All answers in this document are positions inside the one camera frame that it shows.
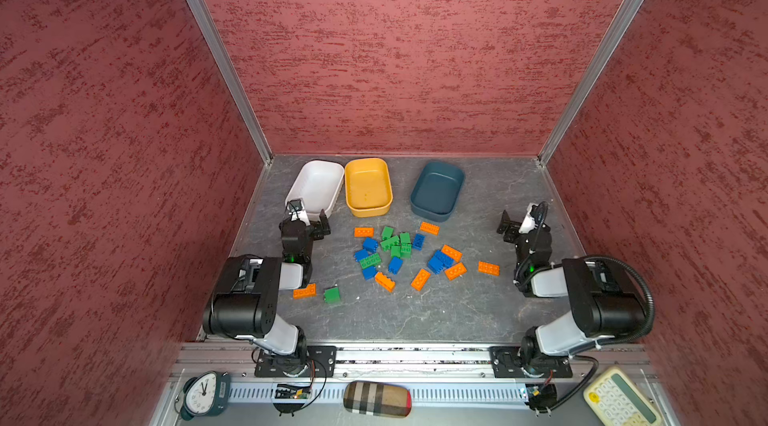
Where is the orange lego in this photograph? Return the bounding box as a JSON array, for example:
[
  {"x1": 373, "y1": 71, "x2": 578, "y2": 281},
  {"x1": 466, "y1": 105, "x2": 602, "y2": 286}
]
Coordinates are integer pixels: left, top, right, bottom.
[
  {"x1": 374, "y1": 272, "x2": 396, "y2": 293},
  {"x1": 444, "y1": 263, "x2": 467, "y2": 281},
  {"x1": 411, "y1": 269, "x2": 431, "y2": 291},
  {"x1": 478, "y1": 261, "x2": 501, "y2": 277},
  {"x1": 354, "y1": 227, "x2": 375, "y2": 238},
  {"x1": 441, "y1": 245, "x2": 463, "y2": 263},
  {"x1": 419, "y1": 222, "x2": 440, "y2": 236}
]

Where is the green lego cluster top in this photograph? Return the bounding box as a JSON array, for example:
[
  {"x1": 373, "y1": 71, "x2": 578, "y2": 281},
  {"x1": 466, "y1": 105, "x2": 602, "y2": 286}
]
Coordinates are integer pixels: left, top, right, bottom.
[{"x1": 381, "y1": 226, "x2": 394, "y2": 241}]

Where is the green lego cluster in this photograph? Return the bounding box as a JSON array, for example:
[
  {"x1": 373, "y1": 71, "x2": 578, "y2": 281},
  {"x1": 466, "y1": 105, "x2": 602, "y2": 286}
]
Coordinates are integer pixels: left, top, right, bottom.
[
  {"x1": 399, "y1": 233, "x2": 412, "y2": 259},
  {"x1": 381, "y1": 226, "x2": 394, "y2": 241}
]

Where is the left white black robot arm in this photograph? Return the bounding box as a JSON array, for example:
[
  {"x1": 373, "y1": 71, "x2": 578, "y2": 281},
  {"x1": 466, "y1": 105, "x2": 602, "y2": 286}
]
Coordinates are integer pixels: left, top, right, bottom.
[{"x1": 202, "y1": 199, "x2": 331, "y2": 377}]

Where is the orange lego near left arm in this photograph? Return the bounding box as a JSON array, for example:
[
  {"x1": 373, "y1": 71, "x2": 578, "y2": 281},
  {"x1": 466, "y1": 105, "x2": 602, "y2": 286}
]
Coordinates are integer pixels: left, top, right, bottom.
[{"x1": 292, "y1": 283, "x2": 317, "y2": 300}]

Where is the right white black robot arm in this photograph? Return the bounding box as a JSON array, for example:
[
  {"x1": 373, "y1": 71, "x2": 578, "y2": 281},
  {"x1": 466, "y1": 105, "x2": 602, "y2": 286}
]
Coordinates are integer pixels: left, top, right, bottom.
[{"x1": 489, "y1": 202, "x2": 655, "y2": 379}]

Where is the white rectangular container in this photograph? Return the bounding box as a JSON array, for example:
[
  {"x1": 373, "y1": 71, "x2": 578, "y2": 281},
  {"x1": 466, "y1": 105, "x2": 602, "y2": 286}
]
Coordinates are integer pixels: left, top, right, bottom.
[{"x1": 285, "y1": 160, "x2": 345, "y2": 222}]

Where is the green long lego left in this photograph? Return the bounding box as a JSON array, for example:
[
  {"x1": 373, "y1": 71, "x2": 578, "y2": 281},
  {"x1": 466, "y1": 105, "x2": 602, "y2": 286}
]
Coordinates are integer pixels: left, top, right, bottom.
[{"x1": 359, "y1": 253, "x2": 382, "y2": 269}]

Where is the green long lego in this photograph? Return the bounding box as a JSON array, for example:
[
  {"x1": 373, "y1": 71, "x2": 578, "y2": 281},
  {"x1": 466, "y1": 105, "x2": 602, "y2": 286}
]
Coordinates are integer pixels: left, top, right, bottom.
[
  {"x1": 359, "y1": 253, "x2": 382, "y2": 269},
  {"x1": 381, "y1": 236, "x2": 401, "y2": 257}
]

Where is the yellow rectangular container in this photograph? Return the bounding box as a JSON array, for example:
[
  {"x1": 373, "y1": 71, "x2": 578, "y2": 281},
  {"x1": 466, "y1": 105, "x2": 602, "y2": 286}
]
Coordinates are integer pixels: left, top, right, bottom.
[{"x1": 345, "y1": 158, "x2": 393, "y2": 218}]

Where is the green long lego centre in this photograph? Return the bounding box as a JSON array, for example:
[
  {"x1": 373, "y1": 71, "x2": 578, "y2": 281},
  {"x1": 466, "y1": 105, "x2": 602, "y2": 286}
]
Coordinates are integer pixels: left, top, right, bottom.
[{"x1": 381, "y1": 236, "x2": 401, "y2": 257}]

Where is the blue lego pair right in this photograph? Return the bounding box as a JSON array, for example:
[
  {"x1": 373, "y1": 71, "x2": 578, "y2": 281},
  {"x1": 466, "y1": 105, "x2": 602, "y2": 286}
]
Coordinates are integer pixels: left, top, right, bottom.
[{"x1": 427, "y1": 250, "x2": 455, "y2": 274}]

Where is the teal rectangular container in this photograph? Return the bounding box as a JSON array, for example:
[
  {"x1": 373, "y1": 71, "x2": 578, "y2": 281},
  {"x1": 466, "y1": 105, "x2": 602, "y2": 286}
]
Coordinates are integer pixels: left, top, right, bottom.
[{"x1": 410, "y1": 161, "x2": 465, "y2": 223}]

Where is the green lego cluster right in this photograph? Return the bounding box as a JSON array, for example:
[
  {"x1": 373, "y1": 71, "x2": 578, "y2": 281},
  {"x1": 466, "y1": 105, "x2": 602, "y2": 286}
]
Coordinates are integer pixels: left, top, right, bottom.
[{"x1": 399, "y1": 233, "x2": 412, "y2": 259}]

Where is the plaid fabric pouch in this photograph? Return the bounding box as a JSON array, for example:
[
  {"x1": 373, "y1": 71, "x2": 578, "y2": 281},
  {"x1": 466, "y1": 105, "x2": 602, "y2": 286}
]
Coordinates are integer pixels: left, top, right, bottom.
[{"x1": 343, "y1": 381, "x2": 413, "y2": 418}]

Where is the yellow green calculator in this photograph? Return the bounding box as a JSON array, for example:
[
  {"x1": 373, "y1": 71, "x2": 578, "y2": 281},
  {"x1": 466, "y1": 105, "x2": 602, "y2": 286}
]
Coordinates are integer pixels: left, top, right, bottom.
[{"x1": 583, "y1": 367, "x2": 663, "y2": 426}]

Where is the green analog clock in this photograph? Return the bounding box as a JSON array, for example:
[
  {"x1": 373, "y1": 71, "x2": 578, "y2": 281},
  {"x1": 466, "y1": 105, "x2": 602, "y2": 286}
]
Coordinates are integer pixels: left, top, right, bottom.
[{"x1": 175, "y1": 371, "x2": 231, "y2": 421}]

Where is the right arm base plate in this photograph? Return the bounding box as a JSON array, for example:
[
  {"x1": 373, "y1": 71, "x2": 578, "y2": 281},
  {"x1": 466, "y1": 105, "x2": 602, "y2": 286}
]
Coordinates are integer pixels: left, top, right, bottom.
[{"x1": 488, "y1": 346, "x2": 573, "y2": 379}]

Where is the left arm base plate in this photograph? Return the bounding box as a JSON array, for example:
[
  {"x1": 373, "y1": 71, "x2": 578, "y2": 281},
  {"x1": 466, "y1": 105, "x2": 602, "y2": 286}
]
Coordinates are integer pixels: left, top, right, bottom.
[{"x1": 254, "y1": 345, "x2": 338, "y2": 379}]

